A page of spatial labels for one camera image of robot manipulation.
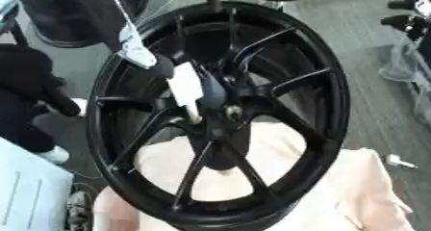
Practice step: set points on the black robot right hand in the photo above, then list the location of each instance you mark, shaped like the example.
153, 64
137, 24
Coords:
399, 20

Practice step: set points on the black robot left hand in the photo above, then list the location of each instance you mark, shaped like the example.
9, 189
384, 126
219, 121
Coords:
137, 50

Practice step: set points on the white pin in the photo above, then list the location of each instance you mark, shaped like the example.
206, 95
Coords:
185, 85
397, 160

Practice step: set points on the black spoked wheel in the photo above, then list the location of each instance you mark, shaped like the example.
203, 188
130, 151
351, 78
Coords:
314, 81

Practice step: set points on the large black tyre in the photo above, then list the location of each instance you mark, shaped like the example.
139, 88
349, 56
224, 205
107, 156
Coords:
61, 13

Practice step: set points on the person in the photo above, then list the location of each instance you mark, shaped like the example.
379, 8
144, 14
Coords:
22, 87

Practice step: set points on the grey bag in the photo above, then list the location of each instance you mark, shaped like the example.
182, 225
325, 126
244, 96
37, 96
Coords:
79, 209

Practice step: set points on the pale blue panelled box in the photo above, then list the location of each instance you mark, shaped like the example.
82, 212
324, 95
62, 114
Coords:
31, 190

